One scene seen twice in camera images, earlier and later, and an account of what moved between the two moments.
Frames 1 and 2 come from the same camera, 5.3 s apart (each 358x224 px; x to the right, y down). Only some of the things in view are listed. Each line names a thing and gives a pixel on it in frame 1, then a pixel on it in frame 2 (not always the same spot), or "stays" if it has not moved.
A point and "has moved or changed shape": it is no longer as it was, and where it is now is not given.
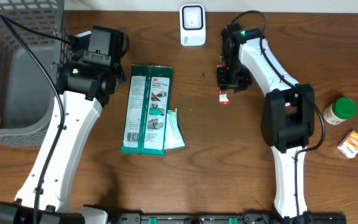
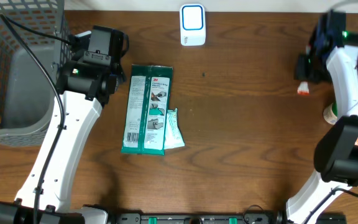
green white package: (148, 100) stays
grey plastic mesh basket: (17, 96) stays
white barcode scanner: (192, 25) stays
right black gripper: (225, 82) → (301, 73)
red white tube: (223, 94) has moved or changed shape
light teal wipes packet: (174, 137) stays
